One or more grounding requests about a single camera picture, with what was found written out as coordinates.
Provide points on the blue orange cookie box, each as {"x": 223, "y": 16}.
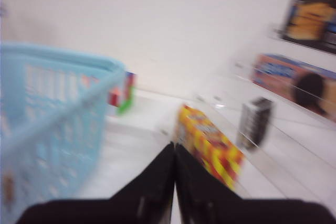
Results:
{"x": 306, "y": 85}

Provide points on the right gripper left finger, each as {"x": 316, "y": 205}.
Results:
{"x": 146, "y": 199}

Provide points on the clear acrylic right shelf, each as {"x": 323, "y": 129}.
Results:
{"x": 278, "y": 112}

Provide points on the multicolour puzzle cube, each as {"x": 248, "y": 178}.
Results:
{"x": 121, "y": 97}

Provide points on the black white tissue pack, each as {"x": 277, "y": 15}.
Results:
{"x": 254, "y": 123}

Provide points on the red yellow striped snack pack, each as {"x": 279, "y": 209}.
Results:
{"x": 212, "y": 148}

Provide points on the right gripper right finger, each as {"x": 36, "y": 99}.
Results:
{"x": 204, "y": 199}

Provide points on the light blue plastic basket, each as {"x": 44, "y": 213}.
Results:
{"x": 53, "y": 109}

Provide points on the black cracker box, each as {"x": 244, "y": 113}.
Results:
{"x": 311, "y": 23}

